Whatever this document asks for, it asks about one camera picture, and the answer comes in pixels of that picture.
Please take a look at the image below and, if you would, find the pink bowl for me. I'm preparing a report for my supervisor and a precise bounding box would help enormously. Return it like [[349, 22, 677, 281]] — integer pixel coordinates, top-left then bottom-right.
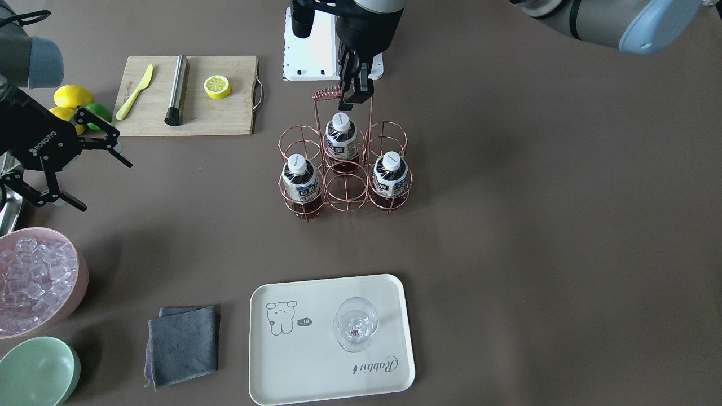
[[1, 228, 89, 339]]

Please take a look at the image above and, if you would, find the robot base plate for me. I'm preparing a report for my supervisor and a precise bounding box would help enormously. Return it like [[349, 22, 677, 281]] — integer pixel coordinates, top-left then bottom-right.
[[282, 7, 385, 81]]

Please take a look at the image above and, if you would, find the clear ice cubes pile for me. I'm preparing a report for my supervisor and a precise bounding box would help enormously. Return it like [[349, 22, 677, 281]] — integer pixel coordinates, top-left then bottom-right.
[[1, 236, 79, 337]]

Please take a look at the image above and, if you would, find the lower whole lemon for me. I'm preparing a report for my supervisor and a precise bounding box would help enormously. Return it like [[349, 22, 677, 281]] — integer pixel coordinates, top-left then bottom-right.
[[49, 107, 85, 136]]

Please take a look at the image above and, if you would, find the copper wire bottle rack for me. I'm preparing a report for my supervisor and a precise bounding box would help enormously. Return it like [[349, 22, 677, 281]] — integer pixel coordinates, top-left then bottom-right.
[[278, 86, 413, 221]]

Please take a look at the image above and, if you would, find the green bowl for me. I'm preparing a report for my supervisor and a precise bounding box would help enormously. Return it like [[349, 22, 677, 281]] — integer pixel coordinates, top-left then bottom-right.
[[1, 336, 81, 405]]

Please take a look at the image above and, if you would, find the yellow plastic knife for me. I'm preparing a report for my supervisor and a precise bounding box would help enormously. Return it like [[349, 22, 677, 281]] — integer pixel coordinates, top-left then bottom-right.
[[115, 64, 154, 120]]

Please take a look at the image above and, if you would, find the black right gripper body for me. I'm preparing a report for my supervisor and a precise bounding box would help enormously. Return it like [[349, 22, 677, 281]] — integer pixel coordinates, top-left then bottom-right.
[[1, 85, 82, 172]]

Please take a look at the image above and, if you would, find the bamboo cutting board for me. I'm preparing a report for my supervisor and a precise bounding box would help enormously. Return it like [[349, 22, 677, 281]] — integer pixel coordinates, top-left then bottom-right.
[[113, 56, 262, 137]]

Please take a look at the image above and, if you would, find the grey folded cloth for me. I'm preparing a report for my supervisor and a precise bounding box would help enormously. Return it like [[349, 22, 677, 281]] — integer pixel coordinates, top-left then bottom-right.
[[144, 306, 219, 391]]

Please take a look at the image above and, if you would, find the green lime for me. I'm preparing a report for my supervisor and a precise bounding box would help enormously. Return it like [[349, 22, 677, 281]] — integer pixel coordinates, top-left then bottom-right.
[[85, 103, 112, 131]]

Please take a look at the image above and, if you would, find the half lemon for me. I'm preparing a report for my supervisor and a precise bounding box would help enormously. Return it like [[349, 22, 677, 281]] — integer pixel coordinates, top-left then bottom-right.
[[203, 74, 232, 99]]

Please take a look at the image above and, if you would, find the steel ice scoop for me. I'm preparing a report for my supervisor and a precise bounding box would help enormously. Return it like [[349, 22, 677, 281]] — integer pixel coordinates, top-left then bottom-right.
[[1, 152, 23, 236]]

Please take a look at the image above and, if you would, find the tea bottle white cap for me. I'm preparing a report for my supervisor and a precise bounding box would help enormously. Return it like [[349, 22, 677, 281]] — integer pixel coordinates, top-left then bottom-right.
[[324, 112, 360, 173], [280, 153, 325, 219]]

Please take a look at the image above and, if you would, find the cream rabbit tray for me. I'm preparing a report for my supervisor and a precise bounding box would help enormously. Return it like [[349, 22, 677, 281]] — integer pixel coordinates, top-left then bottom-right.
[[248, 274, 416, 405]]

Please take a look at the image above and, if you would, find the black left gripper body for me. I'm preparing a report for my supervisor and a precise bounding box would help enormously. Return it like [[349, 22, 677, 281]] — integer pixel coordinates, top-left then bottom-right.
[[338, 45, 374, 85]]

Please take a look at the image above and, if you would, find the clear wine glass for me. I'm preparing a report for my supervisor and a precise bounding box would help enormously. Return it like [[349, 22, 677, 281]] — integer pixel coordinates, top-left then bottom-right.
[[333, 297, 379, 353]]

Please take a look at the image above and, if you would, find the steel muddler black tip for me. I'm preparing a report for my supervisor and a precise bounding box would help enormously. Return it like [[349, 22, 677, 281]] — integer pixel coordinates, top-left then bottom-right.
[[164, 55, 189, 126]]

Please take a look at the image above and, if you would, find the upper whole lemon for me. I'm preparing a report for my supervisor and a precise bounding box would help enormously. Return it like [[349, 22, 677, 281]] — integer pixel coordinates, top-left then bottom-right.
[[52, 85, 95, 109]]

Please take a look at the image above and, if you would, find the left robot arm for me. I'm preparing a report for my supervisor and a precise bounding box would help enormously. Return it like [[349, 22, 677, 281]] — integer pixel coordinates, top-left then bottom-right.
[[290, 1, 407, 112]]

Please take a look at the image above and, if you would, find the whole lemon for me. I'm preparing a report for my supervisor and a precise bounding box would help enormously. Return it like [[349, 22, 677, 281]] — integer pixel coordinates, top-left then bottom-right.
[[52, 85, 95, 109], [49, 107, 85, 136]]

